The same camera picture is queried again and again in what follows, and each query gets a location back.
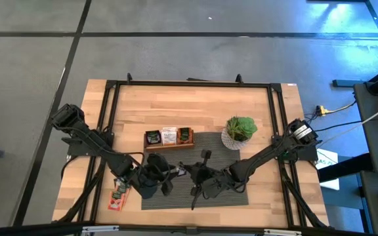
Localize white strap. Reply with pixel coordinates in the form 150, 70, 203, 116
316, 100, 378, 147

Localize white Tazo tea packet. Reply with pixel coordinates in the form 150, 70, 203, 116
161, 127, 178, 146

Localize silver metal bracket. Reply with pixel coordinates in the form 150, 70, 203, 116
263, 228, 303, 236
81, 225, 120, 234

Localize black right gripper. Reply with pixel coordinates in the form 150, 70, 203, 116
181, 149, 239, 211

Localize black desk leg beam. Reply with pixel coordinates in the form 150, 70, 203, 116
318, 153, 373, 184

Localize dark grey desk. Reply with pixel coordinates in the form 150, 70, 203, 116
352, 81, 378, 236

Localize tea bag packets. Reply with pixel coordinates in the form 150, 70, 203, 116
107, 191, 127, 212

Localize wooden tea organizer tray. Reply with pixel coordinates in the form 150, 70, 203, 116
143, 127, 196, 151

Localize black horizontal frame beam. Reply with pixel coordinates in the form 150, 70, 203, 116
0, 222, 378, 236

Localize grey woven placemat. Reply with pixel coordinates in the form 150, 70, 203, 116
140, 132, 249, 211

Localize black power cable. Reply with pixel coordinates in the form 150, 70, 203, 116
313, 120, 364, 134

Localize potted green succulent plant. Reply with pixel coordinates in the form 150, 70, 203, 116
220, 116, 259, 151

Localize yellow power cable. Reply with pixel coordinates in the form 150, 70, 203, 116
316, 100, 357, 117

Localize purple blackcurrant tea packet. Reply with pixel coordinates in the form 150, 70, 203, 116
145, 129, 162, 146

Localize white printed sign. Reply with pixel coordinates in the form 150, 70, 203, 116
316, 148, 341, 191

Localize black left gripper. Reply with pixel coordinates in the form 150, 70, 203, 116
128, 153, 180, 199

